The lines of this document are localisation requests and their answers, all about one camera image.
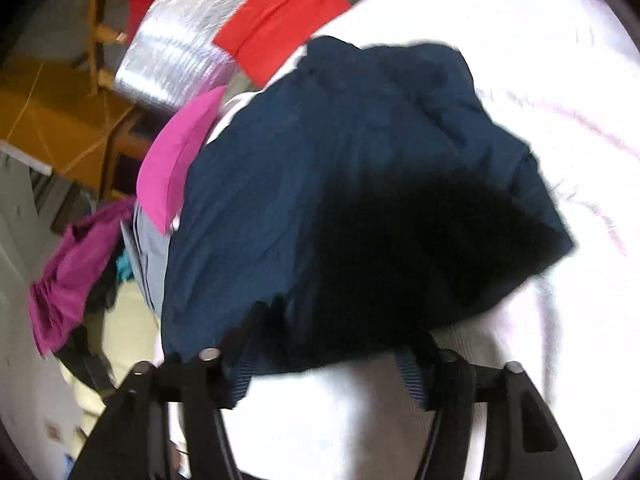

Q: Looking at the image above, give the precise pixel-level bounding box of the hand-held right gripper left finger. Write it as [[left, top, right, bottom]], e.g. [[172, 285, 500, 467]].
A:
[[67, 301, 272, 480]]

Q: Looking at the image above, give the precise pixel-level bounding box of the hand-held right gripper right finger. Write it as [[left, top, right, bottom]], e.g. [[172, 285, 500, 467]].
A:
[[394, 337, 585, 480]]

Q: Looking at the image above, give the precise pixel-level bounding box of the navy blue zip jacket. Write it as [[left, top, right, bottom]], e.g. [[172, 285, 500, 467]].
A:
[[160, 35, 576, 378]]

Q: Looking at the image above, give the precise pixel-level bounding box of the grey garment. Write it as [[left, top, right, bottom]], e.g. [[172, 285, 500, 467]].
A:
[[120, 207, 173, 313]]

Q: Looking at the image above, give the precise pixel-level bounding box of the black garment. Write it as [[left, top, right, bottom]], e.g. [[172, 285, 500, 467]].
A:
[[52, 260, 126, 391]]

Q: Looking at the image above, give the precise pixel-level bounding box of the magenta fleece jacket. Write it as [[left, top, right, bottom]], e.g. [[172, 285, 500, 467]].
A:
[[27, 197, 138, 358]]

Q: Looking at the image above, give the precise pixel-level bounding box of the bright pink garment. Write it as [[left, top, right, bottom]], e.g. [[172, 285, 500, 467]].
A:
[[136, 85, 228, 236]]

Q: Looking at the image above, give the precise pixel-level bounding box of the silver foil insulation board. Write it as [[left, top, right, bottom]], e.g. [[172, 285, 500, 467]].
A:
[[114, 0, 386, 116]]

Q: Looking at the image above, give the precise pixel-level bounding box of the red cloth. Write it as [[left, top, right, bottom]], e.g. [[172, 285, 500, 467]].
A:
[[212, 0, 353, 86]]

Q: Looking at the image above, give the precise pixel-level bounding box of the white fluffy blanket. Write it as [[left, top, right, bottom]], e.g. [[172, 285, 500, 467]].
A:
[[165, 0, 640, 480]]

